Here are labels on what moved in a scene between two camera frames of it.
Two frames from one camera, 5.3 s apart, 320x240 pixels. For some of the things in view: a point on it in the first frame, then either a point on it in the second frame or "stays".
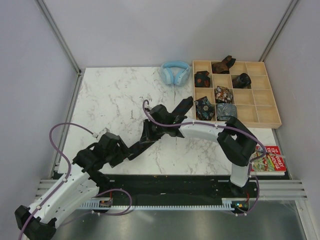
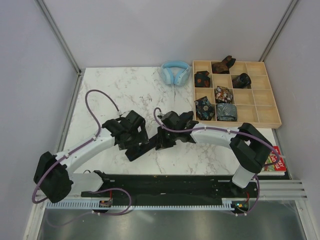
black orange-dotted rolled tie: x=201 y=79 stays
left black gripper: x=122 y=153 → x=141 y=137
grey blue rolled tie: x=224 y=110 stays
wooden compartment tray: x=223 y=91 stays
